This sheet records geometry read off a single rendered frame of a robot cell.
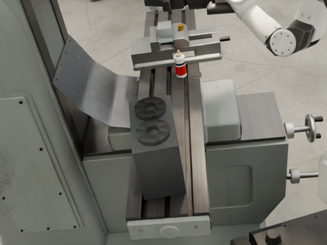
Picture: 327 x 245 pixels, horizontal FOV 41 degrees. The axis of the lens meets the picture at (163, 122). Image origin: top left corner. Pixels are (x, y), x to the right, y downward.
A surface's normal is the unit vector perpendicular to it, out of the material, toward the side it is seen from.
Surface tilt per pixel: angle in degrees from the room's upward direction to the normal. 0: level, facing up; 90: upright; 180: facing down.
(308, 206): 0
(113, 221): 90
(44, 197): 88
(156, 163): 90
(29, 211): 88
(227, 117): 0
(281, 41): 70
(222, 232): 0
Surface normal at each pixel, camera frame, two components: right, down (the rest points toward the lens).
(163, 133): -0.14, -0.75
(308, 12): -0.64, 0.28
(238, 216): -0.02, 0.65
